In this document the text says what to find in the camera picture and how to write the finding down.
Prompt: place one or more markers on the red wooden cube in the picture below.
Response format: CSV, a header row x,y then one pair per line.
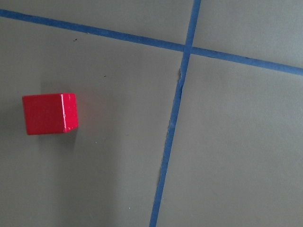
x,y
50,113

